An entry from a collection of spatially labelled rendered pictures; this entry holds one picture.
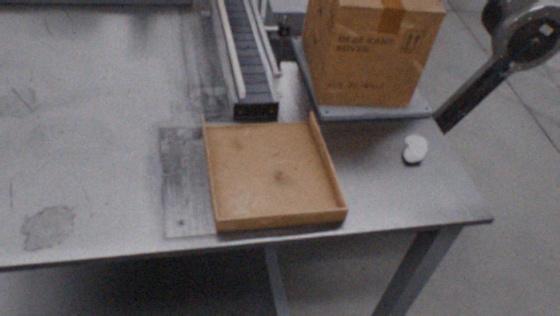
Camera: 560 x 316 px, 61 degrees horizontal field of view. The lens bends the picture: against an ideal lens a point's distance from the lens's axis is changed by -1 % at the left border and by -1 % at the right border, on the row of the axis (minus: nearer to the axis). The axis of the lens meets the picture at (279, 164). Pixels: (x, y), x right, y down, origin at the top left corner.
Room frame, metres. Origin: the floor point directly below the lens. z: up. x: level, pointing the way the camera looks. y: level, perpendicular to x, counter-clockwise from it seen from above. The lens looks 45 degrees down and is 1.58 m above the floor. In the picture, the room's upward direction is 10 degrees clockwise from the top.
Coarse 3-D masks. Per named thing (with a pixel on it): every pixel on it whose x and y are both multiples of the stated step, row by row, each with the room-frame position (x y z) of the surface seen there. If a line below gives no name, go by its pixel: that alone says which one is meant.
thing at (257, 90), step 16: (224, 0) 1.33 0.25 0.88; (240, 0) 1.35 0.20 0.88; (240, 16) 1.26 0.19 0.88; (224, 32) 1.16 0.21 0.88; (240, 32) 1.17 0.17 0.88; (240, 48) 1.09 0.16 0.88; (256, 48) 1.10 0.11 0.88; (240, 64) 1.02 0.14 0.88; (256, 64) 1.03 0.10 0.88; (256, 80) 0.96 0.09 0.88; (256, 96) 0.90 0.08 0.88; (272, 96) 0.91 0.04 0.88
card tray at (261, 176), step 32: (224, 128) 0.82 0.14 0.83; (256, 128) 0.84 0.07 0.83; (288, 128) 0.86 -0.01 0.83; (224, 160) 0.72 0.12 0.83; (256, 160) 0.74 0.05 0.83; (288, 160) 0.75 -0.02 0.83; (320, 160) 0.77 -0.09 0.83; (224, 192) 0.63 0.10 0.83; (256, 192) 0.65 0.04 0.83; (288, 192) 0.66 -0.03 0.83; (320, 192) 0.68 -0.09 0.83; (224, 224) 0.54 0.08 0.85; (256, 224) 0.56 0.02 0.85; (288, 224) 0.58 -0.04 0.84
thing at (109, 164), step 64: (192, 0) 1.39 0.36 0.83; (256, 0) 1.47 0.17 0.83; (0, 64) 0.91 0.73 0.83; (64, 64) 0.96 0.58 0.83; (128, 64) 1.00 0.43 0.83; (192, 64) 1.05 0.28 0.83; (0, 128) 0.70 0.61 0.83; (64, 128) 0.73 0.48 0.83; (128, 128) 0.77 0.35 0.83; (192, 128) 0.81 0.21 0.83; (320, 128) 0.88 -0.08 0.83; (384, 128) 0.93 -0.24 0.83; (0, 192) 0.53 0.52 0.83; (64, 192) 0.56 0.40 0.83; (128, 192) 0.59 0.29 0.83; (192, 192) 0.62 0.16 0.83; (384, 192) 0.71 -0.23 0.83; (448, 192) 0.75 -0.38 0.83; (0, 256) 0.40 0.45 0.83; (64, 256) 0.42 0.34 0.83; (128, 256) 0.45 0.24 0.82
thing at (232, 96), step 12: (216, 12) 1.26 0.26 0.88; (216, 24) 1.20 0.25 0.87; (252, 24) 1.23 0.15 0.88; (228, 60) 1.03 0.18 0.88; (264, 60) 1.06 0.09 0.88; (228, 72) 0.98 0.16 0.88; (228, 84) 0.95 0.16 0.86; (228, 96) 0.93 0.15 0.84; (276, 96) 0.92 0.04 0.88; (240, 108) 0.86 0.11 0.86; (252, 108) 0.87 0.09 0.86; (264, 108) 0.88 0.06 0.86; (276, 108) 0.89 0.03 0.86
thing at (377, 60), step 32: (320, 0) 1.11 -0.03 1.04; (352, 0) 0.97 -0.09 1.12; (384, 0) 1.00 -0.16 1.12; (416, 0) 1.03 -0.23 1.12; (320, 32) 1.05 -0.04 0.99; (352, 32) 0.95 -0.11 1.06; (384, 32) 0.97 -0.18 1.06; (416, 32) 0.99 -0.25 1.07; (320, 64) 0.99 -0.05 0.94; (352, 64) 0.96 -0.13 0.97; (384, 64) 0.98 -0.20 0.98; (416, 64) 0.99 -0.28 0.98; (320, 96) 0.95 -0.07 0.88; (352, 96) 0.96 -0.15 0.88; (384, 96) 0.98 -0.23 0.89
